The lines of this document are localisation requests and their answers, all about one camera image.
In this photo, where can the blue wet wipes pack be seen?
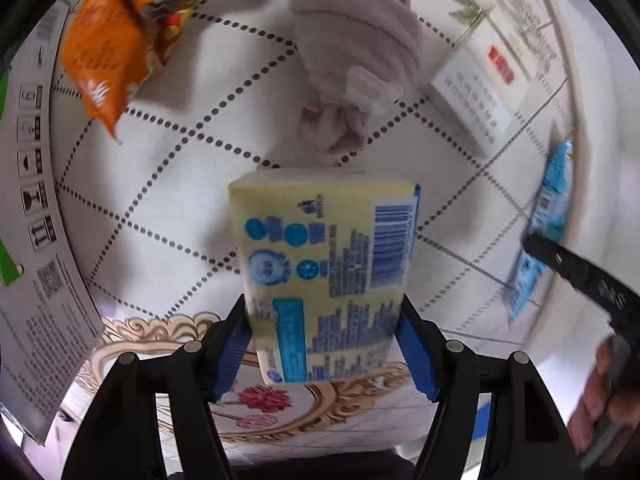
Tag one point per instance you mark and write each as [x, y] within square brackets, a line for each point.
[542, 225]

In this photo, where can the white cardboard box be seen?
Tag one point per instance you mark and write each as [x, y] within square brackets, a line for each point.
[42, 200]

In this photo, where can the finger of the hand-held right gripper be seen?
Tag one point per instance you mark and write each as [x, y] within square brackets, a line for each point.
[585, 275]

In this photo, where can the orange snack bag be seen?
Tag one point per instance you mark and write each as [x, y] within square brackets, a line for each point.
[120, 35]

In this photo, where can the lilac fluffy towel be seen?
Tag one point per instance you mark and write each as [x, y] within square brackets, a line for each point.
[350, 45]

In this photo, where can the person's right hand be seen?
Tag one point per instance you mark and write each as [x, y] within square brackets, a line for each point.
[600, 400]

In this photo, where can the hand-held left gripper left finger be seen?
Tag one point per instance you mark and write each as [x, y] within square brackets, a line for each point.
[231, 345]

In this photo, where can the yellow tissue pack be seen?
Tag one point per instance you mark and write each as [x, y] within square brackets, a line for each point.
[325, 270]

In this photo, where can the patterned white tablecloth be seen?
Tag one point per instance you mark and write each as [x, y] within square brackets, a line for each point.
[280, 160]

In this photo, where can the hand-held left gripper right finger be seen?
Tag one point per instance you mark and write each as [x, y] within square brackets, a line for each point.
[416, 355]

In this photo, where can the white paper box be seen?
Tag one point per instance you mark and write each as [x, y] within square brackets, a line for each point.
[470, 102]

